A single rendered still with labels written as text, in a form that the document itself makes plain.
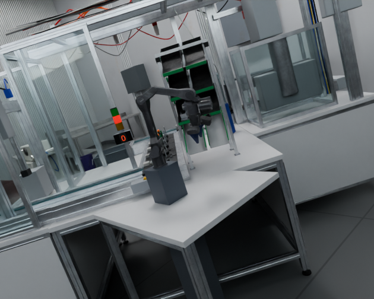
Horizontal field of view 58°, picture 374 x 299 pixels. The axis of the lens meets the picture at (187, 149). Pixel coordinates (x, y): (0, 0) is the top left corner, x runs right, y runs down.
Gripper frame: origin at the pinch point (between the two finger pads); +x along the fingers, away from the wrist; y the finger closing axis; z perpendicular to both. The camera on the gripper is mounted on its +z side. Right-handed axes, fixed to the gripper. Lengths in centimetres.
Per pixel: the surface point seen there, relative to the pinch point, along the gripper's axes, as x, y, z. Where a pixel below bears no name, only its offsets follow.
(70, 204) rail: 33, -9, -88
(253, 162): 32.0, 25.8, 23.0
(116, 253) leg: 66, -15, -64
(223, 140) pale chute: 20.4, 38.0, 4.3
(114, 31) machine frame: -58, 134, -96
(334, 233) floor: 119, 66, 70
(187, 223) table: 26.3, -42.5, -0.9
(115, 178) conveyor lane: 35, 25, -74
